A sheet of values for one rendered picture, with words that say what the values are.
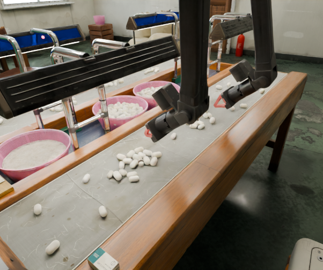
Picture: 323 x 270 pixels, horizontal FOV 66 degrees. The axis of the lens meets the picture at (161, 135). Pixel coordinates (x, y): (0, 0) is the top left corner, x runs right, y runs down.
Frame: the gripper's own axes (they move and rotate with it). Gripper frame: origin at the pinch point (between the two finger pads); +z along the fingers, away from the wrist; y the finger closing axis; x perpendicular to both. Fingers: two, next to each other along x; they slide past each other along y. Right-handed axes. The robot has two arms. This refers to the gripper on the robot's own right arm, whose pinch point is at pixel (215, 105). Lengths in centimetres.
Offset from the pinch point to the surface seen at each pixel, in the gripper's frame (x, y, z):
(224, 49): -61, -409, 190
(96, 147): -12, 48, 20
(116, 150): -6.7, 42.3, 18.6
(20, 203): -9, 77, 20
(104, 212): 5, 66, 2
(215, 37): -26.3, -21.1, -5.4
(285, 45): -1, -426, 94
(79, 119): -29, 33, 47
